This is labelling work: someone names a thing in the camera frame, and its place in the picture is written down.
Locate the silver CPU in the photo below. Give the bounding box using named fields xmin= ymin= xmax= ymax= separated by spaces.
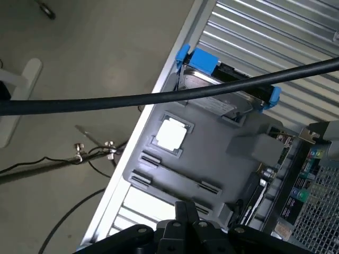
xmin=156 ymin=119 xmax=192 ymax=153

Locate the grey PC case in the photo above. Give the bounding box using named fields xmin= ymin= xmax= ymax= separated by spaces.
xmin=264 ymin=120 xmax=339 ymax=254

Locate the black stand bar with screws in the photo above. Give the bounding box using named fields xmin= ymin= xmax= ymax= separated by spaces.
xmin=0 ymin=141 xmax=128 ymax=186

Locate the white furniture leg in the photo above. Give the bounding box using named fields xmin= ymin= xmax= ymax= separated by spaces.
xmin=0 ymin=57 xmax=43 ymax=149

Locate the black floor object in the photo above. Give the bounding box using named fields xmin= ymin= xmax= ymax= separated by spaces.
xmin=0 ymin=80 xmax=11 ymax=101

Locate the thin black floor wire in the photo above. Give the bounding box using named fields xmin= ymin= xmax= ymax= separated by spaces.
xmin=39 ymin=188 xmax=106 ymax=254

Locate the hard disk with blue bracket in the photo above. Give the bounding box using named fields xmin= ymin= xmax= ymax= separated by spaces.
xmin=175 ymin=43 xmax=282 ymax=123

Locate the thick black cable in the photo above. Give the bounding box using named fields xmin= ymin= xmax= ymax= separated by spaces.
xmin=0 ymin=57 xmax=339 ymax=117

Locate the black ring object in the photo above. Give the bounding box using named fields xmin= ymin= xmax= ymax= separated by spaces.
xmin=37 ymin=0 xmax=57 ymax=21

